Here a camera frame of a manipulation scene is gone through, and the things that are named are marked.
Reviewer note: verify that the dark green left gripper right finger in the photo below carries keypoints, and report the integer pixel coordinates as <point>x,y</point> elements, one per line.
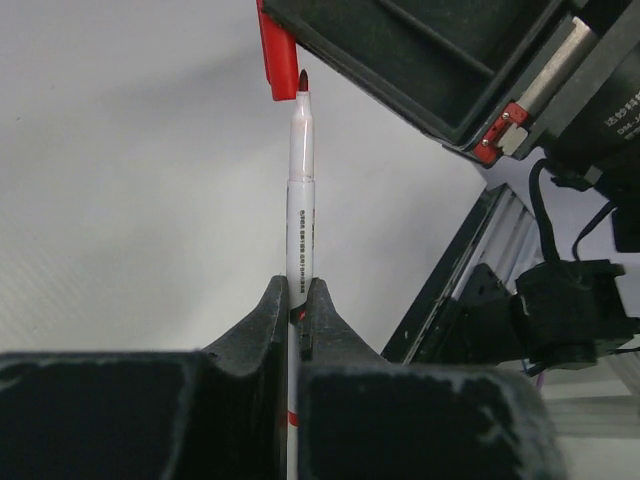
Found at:
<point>362,417</point>

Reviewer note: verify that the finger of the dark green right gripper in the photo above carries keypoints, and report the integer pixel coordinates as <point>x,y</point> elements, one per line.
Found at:
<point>443,66</point>

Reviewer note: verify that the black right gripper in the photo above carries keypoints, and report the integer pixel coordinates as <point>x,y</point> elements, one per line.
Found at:
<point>565,79</point>

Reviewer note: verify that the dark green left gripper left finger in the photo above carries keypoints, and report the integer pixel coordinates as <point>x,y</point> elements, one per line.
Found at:
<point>214,413</point>

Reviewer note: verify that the red pen cap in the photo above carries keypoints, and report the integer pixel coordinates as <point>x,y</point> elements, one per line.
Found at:
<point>280,57</point>

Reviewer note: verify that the white marker red end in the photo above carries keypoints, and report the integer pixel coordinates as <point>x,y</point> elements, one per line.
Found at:
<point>300,229</point>

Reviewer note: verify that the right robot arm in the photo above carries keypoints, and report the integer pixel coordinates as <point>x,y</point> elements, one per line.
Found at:
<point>585,280</point>

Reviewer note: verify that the aluminium frame rails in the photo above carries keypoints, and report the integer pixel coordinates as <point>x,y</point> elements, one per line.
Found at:
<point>490,300</point>

